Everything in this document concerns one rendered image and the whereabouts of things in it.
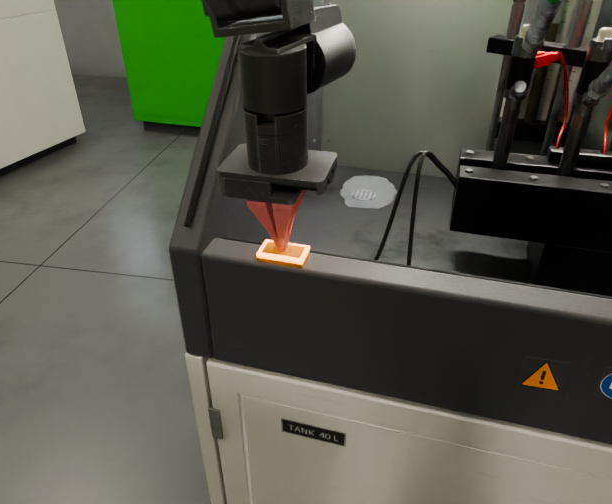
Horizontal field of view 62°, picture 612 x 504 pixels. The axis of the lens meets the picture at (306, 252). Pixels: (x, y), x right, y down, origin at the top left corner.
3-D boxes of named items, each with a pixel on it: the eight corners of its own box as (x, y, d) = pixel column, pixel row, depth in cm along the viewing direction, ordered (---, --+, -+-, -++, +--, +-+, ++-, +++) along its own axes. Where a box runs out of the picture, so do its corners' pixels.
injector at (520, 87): (480, 211, 67) (516, 42, 56) (480, 194, 71) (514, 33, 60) (503, 214, 67) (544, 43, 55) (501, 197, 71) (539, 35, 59)
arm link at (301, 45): (221, 36, 41) (280, 44, 39) (271, 20, 46) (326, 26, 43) (230, 119, 45) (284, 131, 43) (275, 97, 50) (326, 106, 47)
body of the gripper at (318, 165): (242, 159, 53) (235, 88, 49) (338, 169, 51) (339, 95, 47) (216, 188, 48) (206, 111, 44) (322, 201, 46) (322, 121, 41)
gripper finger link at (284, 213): (251, 225, 58) (244, 148, 52) (313, 233, 56) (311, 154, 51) (228, 260, 53) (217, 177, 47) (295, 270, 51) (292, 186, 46)
